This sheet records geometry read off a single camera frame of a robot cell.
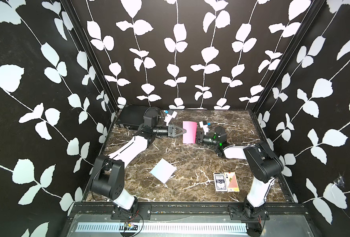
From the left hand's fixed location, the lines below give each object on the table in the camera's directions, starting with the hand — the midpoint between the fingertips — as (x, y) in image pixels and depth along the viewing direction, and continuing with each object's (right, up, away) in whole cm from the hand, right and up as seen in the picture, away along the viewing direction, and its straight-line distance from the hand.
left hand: (185, 131), depth 75 cm
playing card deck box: (+20, -30, +8) cm, 37 cm away
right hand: (+2, -3, +10) cm, 11 cm away
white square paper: (-13, -25, +14) cm, 32 cm away
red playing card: (+27, -30, +9) cm, 41 cm away
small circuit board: (-27, -47, -4) cm, 54 cm away
